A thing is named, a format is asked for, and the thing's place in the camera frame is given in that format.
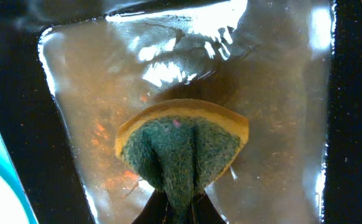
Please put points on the black water basin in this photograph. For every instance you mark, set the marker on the black water basin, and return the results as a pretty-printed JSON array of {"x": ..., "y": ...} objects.
[{"x": 71, "y": 72}]

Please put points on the yellow green sponge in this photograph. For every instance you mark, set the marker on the yellow green sponge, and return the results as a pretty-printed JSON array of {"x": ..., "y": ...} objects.
[{"x": 181, "y": 146}]

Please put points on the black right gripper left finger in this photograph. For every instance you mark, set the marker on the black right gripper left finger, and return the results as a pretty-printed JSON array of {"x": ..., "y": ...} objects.
[{"x": 154, "y": 211}]

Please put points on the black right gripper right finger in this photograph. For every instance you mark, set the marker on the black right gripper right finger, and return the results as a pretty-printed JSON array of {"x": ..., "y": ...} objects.
[{"x": 202, "y": 211}]

